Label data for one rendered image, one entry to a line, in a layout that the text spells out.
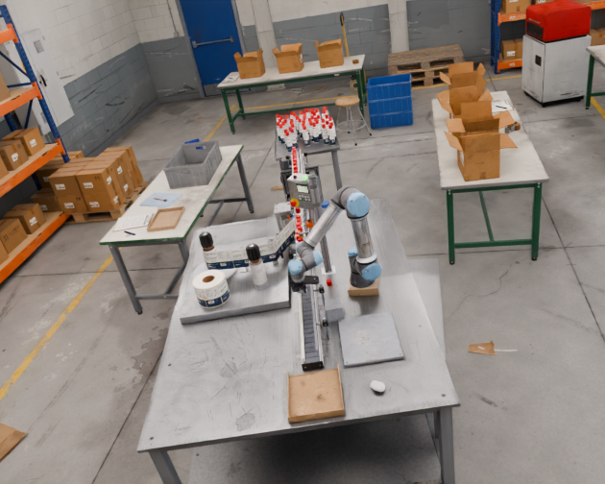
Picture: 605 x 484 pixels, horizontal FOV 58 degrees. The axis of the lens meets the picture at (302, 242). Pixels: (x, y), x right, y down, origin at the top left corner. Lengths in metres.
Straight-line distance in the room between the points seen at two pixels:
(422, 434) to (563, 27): 6.02
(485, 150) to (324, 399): 2.52
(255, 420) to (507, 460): 1.52
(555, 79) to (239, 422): 6.64
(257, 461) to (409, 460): 0.85
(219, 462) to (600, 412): 2.27
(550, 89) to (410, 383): 6.11
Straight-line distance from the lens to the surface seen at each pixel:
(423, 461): 3.23
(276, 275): 3.52
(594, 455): 3.64
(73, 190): 7.17
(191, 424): 2.82
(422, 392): 2.71
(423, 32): 10.61
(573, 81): 8.40
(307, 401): 2.73
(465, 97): 5.60
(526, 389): 3.90
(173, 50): 11.50
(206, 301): 3.37
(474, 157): 4.51
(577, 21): 8.22
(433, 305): 3.18
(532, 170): 4.74
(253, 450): 3.42
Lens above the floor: 2.81
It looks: 31 degrees down
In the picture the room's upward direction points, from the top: 11 degrees counter-clockwise
